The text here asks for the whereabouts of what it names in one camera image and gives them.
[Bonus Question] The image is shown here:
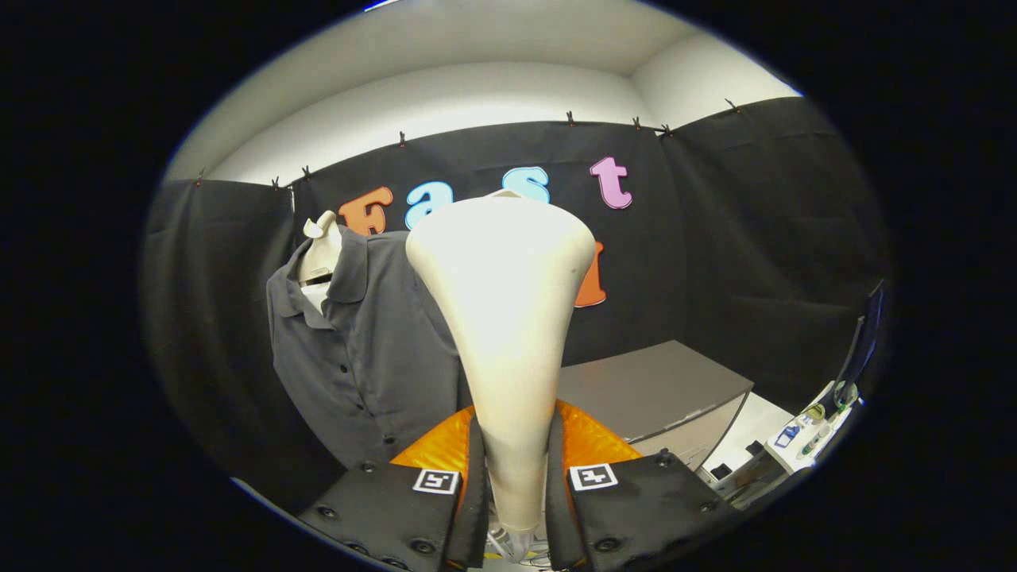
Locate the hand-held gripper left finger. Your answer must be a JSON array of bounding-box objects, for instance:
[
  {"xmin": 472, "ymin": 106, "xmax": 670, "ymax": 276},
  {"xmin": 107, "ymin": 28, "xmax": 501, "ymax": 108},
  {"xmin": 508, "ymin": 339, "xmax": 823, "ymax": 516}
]
[{"xmin": 298, "ymin": 405, "xmax": 487, "ymax": 571}]

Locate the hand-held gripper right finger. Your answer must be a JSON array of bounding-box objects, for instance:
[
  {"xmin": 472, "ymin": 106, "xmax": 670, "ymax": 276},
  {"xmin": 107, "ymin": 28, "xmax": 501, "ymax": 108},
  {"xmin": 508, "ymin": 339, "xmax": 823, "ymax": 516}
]
[{"xmin": 544, "ymin": 400, "xmax": 740, "ymax": 571}]

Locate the white garment steamer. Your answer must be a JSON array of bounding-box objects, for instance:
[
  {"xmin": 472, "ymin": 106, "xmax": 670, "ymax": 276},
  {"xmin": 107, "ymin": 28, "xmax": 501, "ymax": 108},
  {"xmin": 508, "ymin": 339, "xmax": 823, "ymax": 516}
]
[{"xmin": 405, "ymin": 191, "xmax": 597, "ymax": 557}]

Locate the grey polo shirt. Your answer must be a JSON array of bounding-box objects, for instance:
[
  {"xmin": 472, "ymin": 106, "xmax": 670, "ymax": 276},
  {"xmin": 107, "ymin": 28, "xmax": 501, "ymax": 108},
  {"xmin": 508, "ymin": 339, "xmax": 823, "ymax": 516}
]
[{"xmin": 266, "ymin": 225, "xmax": 474, "ymax": 470}]

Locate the cream clothes hanger form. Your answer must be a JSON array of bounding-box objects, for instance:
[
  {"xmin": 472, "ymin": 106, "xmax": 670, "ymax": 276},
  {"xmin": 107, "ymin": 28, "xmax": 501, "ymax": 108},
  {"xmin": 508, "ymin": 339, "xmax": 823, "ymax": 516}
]
[{"xmin": 296, "ymin": 211, "xmax": 342, "ymax": 315}]

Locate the grey cabinet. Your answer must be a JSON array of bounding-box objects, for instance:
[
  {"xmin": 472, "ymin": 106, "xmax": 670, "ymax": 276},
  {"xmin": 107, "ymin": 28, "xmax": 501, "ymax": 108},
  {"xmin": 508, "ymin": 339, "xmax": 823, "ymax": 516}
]
[{"xmin": 556, "ymin": 340, "xmax": 754, "ymax": 473}]

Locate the white side desk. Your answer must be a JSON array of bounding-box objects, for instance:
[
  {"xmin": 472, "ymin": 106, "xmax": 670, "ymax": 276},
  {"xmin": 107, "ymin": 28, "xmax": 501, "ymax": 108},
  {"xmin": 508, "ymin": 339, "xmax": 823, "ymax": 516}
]
[{"xmin": 703, "ymin": 381, "xmax": 863, "ymax": 485}]

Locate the computer monitor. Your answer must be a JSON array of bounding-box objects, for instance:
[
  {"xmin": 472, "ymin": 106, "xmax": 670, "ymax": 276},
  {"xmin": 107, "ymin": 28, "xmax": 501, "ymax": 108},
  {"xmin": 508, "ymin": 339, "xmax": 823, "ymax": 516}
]
[{"xmin": 834, "ymin": 280, "xmax": 885, "ymax": 398}]

